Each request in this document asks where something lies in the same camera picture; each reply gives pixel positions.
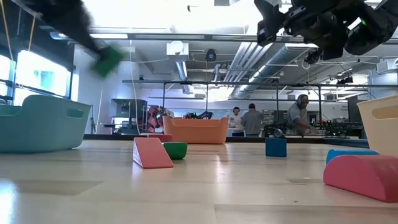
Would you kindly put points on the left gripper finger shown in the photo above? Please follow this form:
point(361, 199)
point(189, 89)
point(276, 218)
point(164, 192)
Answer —
point(94, 46)

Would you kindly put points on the black ceiling spotlight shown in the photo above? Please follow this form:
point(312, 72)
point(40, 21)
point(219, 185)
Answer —
point(312, 57)
point(345, 80)

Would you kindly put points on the person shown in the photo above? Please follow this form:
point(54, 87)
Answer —
point(297, 116)
point(252, 121)
point(236, 119)

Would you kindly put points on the green plastic bin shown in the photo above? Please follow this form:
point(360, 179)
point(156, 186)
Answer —
point(40, 130)

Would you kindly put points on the blue rail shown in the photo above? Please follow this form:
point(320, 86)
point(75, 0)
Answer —
point(348, 143)

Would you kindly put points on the red and black stack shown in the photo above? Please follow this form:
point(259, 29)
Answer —
point(154, 121)

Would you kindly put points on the green rectangular block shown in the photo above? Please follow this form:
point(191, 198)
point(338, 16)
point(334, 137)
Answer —
point(107, 62)

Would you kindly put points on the small grey round object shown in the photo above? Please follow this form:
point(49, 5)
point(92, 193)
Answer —
point(278, 133)

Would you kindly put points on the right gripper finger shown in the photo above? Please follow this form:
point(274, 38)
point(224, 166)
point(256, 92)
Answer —
point(266, 31)

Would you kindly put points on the black metal rack frame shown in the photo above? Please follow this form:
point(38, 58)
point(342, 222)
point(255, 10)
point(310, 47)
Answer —
point(248, 83)

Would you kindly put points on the blue cylinder block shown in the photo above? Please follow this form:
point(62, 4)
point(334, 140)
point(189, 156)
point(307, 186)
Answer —
point(348, 152)

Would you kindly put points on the cluttered background workbench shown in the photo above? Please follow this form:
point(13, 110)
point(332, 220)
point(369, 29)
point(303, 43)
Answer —
point(339, 128)

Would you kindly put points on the bright window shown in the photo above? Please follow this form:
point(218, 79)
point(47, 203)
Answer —
point(40, 74)

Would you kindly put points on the grey overhead beam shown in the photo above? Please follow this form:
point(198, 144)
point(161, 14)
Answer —
point(202, 38)

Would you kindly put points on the white pole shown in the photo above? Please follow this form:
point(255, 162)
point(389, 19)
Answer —
point(99, 112)

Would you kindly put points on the green half-round block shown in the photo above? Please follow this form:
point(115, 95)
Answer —
point(177, 151)

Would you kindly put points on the black cabinet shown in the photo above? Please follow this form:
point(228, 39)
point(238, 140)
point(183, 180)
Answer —
point(130, 109)

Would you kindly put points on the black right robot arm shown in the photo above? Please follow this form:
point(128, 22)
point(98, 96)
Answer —
point(379, 28)

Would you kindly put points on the white wall unit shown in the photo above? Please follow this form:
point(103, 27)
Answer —
point(387, 66)

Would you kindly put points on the white round column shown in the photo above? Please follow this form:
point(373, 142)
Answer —
point(127, 81)

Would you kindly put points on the blue cube block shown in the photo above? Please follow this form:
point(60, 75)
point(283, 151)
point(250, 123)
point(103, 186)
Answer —
point(276, 147)

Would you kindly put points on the black round ceiling device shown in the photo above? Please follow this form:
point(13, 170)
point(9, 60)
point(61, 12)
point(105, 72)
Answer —
point(211, 55)

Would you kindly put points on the silver ventilation duct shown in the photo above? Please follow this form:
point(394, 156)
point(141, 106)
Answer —
point(273, 62)

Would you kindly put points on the background black robot arm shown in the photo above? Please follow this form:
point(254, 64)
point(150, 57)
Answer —
point(202, 114)

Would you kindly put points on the red wedge block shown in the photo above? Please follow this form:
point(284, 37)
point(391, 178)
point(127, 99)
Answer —
point(152, 155)

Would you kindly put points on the red half-cylinder block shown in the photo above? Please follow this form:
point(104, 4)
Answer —
point(363, 177)

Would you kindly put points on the yellow plastic bin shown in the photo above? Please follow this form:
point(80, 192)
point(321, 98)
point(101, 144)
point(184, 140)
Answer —
point(382, 137)

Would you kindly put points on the black monitor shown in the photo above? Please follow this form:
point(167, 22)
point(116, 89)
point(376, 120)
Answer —
point(353, 109)

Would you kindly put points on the black tripod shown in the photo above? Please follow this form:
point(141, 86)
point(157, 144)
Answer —
point(92, 124)

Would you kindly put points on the orange plastic bin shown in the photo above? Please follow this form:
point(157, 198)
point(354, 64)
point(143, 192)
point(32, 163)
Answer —
point(196, 130)

